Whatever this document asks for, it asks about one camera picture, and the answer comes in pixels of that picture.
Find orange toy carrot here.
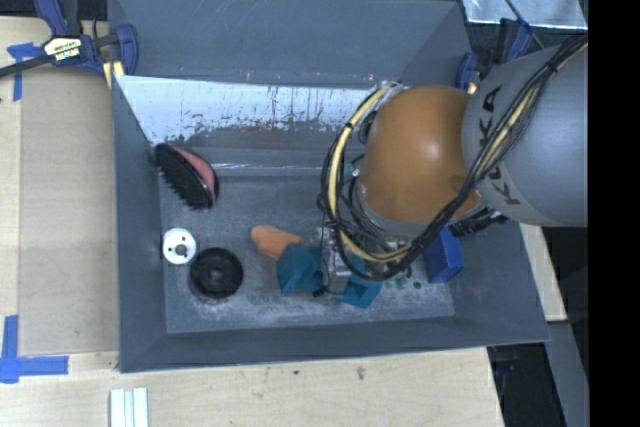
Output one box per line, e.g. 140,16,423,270
249,224,305,261

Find blue box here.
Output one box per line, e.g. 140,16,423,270
422,224,465,285

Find black round disc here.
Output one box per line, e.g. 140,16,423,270
188,246,245,301

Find black bristle brush pink back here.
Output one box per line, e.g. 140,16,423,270
148,142,221,212

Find grey metal bin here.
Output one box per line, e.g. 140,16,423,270
104,0,552,374

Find pale wood flat board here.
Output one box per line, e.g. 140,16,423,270
17,62,122,357

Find white plastic ring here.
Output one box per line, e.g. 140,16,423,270
161,227,198,264

